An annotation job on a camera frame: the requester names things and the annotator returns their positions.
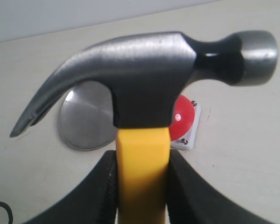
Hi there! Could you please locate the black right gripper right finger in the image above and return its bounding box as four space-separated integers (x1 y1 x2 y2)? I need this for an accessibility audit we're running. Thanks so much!
166 149 268 224

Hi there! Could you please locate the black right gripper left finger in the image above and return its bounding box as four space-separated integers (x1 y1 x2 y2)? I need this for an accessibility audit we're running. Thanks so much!
26 150 118 224

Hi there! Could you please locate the yellow black claw hammer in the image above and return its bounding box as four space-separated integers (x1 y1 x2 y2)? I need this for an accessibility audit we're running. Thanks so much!
10 30 278 224

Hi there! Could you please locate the red dome push button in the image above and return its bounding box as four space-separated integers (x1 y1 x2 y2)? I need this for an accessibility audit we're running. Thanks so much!
169 95 201 150

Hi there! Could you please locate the round steel plate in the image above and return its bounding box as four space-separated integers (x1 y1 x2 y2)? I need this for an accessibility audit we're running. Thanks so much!
58 81 117 151

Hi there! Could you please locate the black cable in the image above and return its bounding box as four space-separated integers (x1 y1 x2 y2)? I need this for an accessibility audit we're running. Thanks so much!
0 201 14 224

